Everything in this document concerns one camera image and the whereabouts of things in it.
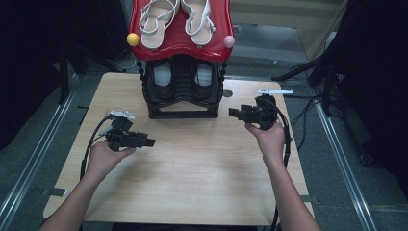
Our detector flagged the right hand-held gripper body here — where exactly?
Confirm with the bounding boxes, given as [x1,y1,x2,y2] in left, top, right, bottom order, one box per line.
[247,88,294,132]

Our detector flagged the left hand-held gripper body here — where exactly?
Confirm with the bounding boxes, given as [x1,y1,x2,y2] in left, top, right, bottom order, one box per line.
[103,110,138,153]

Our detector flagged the black leather shoe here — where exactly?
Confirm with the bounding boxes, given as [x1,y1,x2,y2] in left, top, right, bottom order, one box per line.
[191,60,221,100]
[149,59,176,100]

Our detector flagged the red and black shoe rack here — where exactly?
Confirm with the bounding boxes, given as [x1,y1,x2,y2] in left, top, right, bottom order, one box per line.
[128,0,236,121]

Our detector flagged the white strappy sandal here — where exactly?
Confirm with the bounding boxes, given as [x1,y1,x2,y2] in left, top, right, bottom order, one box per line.
[180,0,217,46]
[138,0,181,50]

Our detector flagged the person's left hand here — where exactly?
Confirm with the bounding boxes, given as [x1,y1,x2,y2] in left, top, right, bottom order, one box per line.
[86,140,138,181]

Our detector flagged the person's right hand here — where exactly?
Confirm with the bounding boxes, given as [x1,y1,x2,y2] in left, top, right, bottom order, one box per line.
[244,121,287,167]

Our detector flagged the black stand legs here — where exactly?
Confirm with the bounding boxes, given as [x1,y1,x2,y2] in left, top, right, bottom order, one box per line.
[270,47,344,117]

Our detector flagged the pink ball knob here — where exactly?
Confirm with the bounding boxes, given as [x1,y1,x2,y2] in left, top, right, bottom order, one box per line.
[222,35,237,49]

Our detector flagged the yellow ball knob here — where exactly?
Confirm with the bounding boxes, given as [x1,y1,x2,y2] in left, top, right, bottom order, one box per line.
[125,32,141,47]

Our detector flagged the dark curtain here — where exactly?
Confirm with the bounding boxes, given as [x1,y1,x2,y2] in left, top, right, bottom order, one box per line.
[0,0,130,150]
[333,0,408,194]

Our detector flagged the right hand-held gripper cable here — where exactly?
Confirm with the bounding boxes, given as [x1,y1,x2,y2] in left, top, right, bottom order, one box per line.
[269,98,293,231]

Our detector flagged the hand-held gripper cable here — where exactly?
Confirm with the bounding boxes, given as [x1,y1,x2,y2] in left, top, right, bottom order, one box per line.
[269,98,293,231]
[79,115,114,181]

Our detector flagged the black floor cables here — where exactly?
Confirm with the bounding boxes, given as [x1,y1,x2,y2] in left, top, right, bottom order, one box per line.
[282,94,325,152]

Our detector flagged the left hand-held gripper cable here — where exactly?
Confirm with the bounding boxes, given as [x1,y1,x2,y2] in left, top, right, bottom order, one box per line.
[79,115,114,181]

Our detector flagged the black upright stand post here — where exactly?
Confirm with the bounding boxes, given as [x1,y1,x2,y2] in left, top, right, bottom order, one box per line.
[57,44,70,105]

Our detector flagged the metal floor rail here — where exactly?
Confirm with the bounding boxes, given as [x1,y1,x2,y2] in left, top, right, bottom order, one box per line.
[0,72,82,227]
[313,101,379,231]

